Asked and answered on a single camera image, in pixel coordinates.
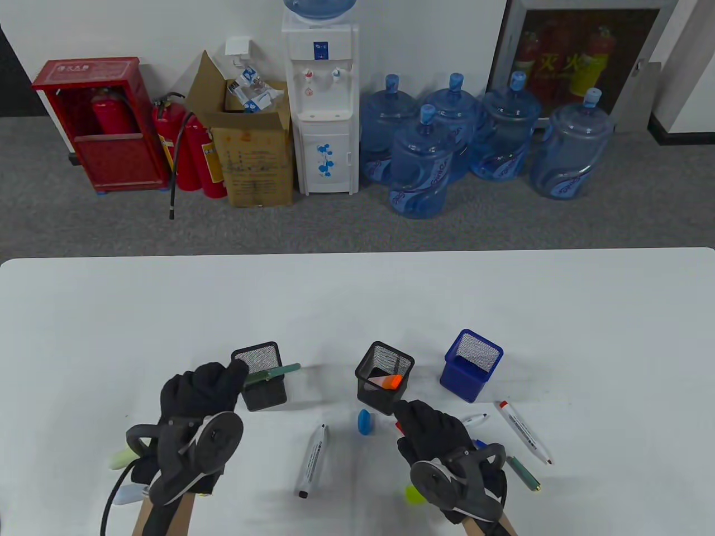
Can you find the person's right hand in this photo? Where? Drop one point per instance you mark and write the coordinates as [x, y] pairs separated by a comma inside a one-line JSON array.
[[430, 435]]

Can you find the person's left hand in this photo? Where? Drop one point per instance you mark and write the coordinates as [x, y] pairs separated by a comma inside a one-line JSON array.
[[195, 391]]

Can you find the white marker with blue end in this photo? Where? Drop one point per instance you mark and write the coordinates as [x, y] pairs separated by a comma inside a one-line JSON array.
[[475, 418]]

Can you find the yellow-green highlighter pen cap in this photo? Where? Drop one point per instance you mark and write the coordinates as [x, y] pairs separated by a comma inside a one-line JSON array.
[[411, 494]]

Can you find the blue highlighter pen cap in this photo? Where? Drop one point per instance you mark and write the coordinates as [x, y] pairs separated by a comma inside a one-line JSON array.
[[364, 421]]

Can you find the green fountain pen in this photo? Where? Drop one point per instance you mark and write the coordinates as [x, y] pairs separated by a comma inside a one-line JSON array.
[[262, 377]]

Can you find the orange highlighter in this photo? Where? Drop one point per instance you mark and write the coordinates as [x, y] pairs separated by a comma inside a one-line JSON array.
[[375, 382]]

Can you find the teal fountain pen cap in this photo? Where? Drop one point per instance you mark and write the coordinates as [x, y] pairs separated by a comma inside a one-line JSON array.
[[289, 368]]

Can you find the white marker with black end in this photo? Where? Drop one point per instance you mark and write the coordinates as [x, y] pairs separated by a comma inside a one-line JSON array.
[[311, 460]]

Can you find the person's right forearm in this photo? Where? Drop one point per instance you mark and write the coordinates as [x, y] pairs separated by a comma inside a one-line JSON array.
[[505, 527]]

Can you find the person's left forearm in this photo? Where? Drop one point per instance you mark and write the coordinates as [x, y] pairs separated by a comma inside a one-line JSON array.
[[184, 511]]

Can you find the black mesh pen holder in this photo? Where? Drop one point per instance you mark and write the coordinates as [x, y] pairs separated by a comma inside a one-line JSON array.
[[265, 399], [385, 401]]

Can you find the blue mesh pen holder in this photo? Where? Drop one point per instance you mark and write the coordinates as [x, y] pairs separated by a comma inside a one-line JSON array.
[[463, 379]]

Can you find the white marker with red end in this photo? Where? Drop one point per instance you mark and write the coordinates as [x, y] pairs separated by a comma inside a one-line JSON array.
[[522, 430]]

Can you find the green highlighter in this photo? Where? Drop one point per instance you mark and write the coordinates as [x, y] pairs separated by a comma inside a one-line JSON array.
[[120, 459]]

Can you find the blue highlighter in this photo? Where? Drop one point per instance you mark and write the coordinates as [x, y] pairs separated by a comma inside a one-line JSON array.
[[131, 494]]

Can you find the open cardboard box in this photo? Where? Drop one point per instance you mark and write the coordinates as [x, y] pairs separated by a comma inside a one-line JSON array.
[[257, 167]]

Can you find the red extinguisher with yellow label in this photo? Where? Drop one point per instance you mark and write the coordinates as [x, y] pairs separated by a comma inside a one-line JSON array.
[[196, 151]]

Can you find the red fire extinguisher cabinet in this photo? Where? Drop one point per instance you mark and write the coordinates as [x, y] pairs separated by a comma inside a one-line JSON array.
[[120, 162]]

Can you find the white water dispenser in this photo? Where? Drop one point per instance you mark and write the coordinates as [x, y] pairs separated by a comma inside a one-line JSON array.
[[327, 162]]

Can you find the blue water jug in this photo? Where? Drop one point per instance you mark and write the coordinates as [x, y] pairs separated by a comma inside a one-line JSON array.
[[452, 106], [570, 151], [505, 128], [419, 167], [380, 128]]

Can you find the red extinguisher inside cabinet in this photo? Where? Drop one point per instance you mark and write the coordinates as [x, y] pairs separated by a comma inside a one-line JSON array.
[[114, 114]]

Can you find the pile of plastic wrappers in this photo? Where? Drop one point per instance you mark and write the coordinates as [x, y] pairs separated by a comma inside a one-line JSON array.
[[254, 92]]

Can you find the dark door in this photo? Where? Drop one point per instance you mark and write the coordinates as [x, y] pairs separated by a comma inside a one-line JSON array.
[[17, 84]]

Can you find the blue bottle on dispenser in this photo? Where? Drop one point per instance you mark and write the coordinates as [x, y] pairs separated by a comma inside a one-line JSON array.
[[319, 6]]

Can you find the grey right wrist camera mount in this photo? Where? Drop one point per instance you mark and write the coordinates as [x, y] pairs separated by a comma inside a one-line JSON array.
[[433, 480]]

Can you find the white wall socket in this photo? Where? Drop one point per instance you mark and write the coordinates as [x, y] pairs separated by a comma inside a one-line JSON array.
[[239, 46]]

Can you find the glass-fronted wall fire cabinet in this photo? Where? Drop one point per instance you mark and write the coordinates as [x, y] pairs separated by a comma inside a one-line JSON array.
[[558, 44]]

